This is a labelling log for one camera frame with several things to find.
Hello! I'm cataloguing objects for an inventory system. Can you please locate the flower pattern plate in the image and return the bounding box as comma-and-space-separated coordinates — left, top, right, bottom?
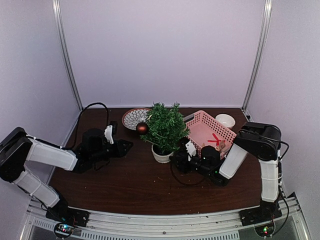
122, 108, 151, 131

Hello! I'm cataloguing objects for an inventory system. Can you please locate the left black cable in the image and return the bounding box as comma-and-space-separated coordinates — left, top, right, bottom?
59, 101, 111, 151

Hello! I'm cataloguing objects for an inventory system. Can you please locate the red ribbon bow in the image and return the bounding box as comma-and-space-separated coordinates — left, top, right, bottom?
207, 133, 225, 147

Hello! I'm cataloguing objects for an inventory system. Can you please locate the red bauble ornament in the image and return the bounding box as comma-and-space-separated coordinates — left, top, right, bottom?
136, 122, 149, 135

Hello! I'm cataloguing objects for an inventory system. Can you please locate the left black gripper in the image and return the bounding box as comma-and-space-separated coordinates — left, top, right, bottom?
90, 139, 133, 163

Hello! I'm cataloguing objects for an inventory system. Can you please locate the right black cable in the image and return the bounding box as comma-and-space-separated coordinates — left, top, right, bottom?
169, 156, 208, 187

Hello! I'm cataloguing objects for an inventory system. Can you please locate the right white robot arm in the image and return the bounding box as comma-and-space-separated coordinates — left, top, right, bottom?
169, 122, 284, 221

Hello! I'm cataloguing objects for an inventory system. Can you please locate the pink plastic basket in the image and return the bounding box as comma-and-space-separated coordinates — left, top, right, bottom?
183, 110, 236, 159

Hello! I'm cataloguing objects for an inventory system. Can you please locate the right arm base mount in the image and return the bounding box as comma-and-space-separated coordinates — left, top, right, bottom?
239, 200, 283, 238

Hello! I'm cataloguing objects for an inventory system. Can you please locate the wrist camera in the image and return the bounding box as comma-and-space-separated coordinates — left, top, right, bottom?
104, 121, 118, 145
185, 140, 197, 162

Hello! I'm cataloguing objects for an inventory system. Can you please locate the black cable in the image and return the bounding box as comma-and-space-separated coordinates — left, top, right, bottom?
169, 156, 208, 187
59, 101, 111, 151

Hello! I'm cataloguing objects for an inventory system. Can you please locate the right aluminium frame post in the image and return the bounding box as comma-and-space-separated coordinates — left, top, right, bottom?
241, 0, 273, 115

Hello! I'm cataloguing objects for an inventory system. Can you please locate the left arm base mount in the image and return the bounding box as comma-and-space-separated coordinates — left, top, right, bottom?
41, 193, 90, 240

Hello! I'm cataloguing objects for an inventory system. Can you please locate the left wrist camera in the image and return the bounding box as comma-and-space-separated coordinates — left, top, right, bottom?
104, 121, 118, 145

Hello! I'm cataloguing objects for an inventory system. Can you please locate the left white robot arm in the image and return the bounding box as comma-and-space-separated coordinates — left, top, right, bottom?
0, 125, 134, 222

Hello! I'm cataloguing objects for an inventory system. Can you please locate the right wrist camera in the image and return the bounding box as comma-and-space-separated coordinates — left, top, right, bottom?
185, 140, 197, 162

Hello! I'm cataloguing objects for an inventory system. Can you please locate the burlap ribbon bow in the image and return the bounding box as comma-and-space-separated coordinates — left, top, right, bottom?
201, 141, 226, 153

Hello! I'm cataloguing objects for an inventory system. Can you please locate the small green christmas tree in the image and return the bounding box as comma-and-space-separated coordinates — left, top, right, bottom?
140, 102, 190, 164

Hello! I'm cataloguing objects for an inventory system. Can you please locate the front aluminium rail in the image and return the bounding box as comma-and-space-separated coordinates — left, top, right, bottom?
19, 199, 311, 240

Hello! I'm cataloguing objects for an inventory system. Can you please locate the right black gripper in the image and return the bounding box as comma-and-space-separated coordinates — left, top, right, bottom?
169, 150, 213, 177

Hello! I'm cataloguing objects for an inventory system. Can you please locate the white ceramic bowl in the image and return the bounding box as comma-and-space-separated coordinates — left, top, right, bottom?
215, 113, 236, 130

